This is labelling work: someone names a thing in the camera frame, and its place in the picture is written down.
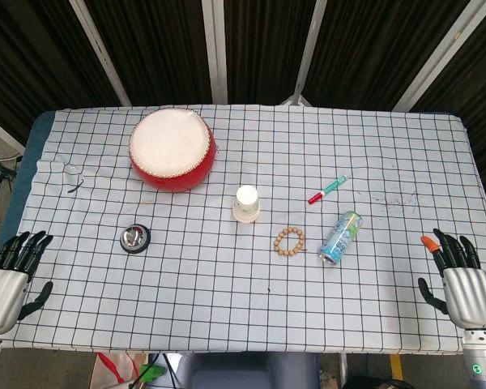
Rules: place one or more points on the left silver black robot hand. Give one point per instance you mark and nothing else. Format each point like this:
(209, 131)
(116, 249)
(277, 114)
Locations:
(2, 291)

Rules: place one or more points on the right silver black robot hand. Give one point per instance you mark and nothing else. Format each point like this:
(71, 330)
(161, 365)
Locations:
(467, 289)

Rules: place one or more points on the black round metal tin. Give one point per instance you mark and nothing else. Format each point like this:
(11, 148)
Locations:
(135, 239)

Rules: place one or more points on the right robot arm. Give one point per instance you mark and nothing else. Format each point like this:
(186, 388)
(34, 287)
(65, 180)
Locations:
(481, 358)

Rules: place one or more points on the blue table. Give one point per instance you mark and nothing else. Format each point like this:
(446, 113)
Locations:
(22, 162)

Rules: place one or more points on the blue drink can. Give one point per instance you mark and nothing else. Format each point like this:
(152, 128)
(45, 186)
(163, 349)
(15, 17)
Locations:
(341, 242)

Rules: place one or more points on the red white bag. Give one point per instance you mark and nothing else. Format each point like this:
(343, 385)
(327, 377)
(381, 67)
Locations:
(114, 370)

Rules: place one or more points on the green plastic object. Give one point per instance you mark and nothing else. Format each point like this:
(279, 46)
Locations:
(152, 372)

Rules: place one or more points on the red green marker pen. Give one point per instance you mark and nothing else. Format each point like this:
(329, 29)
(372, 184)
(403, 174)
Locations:
(328, 189)

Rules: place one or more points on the red drum white skin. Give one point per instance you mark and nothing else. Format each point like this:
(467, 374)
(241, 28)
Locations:
(172, 150)

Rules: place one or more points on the white grid tablecloth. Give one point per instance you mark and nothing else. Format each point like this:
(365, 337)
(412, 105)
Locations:
(243, 283)

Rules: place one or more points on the white paper cup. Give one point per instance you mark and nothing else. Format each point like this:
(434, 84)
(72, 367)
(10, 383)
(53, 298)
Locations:
(246, 203)

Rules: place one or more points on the robot torso base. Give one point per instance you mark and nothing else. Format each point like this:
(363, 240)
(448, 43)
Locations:
(243, 370)

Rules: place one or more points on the white metal stand frame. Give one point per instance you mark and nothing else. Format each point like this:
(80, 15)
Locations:
(295, 87)

